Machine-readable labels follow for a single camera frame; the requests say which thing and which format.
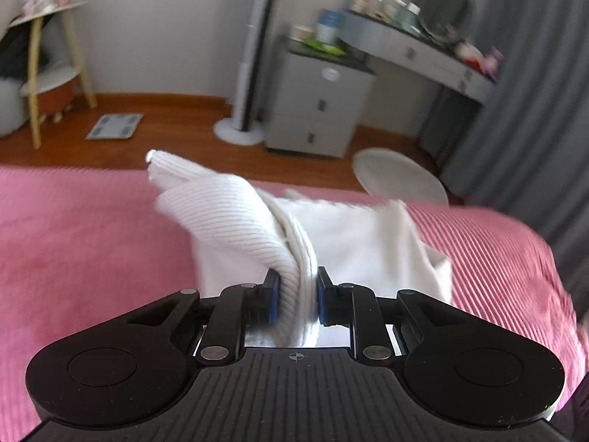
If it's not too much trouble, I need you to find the grey bedside drawer cabinet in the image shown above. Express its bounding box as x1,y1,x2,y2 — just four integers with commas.
264,37,375,158

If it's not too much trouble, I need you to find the grey curtain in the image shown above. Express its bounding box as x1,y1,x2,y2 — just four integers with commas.
436,0,589,259

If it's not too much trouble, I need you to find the pink plush toy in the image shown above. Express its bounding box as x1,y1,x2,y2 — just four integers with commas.
481,47,504,79

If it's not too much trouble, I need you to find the grey bathroom scale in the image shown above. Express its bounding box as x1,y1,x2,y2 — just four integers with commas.
86,113,144,141

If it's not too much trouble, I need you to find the round vanity mirror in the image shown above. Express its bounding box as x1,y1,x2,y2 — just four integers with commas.
411,0,476,46

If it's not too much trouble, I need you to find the pink corduroy bed cover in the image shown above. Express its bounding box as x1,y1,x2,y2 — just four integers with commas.
1,166,588,441

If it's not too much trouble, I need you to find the white round pouf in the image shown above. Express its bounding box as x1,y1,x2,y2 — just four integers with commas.
0,78,28,138

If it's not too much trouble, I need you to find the grey curved vanity desk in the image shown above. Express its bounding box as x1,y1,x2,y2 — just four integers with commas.
339,11,495,165

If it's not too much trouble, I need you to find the black garment on stand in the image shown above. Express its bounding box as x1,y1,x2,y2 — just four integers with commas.
0,22,32,80

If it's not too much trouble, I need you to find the yellow legged round shelf stand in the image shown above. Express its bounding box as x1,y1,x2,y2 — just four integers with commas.
6,0,98,150

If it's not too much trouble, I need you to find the white tower fan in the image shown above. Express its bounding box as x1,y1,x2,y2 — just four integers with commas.
214,0,274,147

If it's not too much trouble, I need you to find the white ribbed knit sweater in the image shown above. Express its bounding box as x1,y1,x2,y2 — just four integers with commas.
146,150,452,347

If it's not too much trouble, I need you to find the white round stool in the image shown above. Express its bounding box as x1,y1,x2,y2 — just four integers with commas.
352,148,449,206

